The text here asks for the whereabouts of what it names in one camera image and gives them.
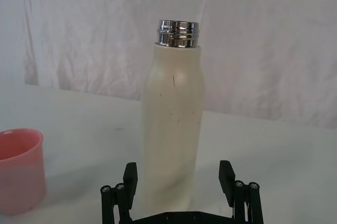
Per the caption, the white curtain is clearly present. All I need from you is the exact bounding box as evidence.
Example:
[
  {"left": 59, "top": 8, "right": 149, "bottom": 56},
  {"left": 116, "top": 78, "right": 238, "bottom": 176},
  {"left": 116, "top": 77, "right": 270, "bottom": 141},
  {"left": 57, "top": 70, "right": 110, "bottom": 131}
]
[{"left": 0, "top": 0, "right": 337, "bottom": 130}]

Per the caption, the white table cloth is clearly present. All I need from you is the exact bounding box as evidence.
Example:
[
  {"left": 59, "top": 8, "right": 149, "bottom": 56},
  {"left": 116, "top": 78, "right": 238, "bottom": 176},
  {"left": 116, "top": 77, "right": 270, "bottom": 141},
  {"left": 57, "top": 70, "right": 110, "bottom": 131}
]
[{"left": 0, "top": 76, "right": 337, "bottom": 224}]

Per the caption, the cream vacuum bottle steel neck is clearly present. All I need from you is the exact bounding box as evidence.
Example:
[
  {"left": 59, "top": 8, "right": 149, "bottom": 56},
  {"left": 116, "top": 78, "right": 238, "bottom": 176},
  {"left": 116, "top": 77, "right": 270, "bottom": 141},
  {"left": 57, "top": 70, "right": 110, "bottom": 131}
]
[{"left": 140, "top": 19, "right": 205, "bottom": 218}]

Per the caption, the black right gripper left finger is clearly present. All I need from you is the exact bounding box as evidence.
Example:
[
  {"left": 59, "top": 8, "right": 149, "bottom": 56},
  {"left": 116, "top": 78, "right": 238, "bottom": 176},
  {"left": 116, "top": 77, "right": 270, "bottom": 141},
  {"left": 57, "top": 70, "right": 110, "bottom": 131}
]
[{"left": 100, "top": 162, "right": 138, "bottom": 224}]

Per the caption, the pink plastic cup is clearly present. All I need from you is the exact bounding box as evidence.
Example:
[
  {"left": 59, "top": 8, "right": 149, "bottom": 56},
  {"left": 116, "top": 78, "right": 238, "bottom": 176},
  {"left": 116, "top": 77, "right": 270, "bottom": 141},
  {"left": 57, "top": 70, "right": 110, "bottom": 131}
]
[{"left": 0, "top": 128, "right": 47, "bottom": 216}]

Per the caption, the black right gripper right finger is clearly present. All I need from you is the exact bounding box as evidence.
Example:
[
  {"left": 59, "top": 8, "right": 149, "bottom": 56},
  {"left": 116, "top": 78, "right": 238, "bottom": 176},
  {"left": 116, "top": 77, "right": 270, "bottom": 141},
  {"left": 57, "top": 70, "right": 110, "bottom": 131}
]
[{"left": 219, "top": 160, "right": 264, "bottom": 224}]

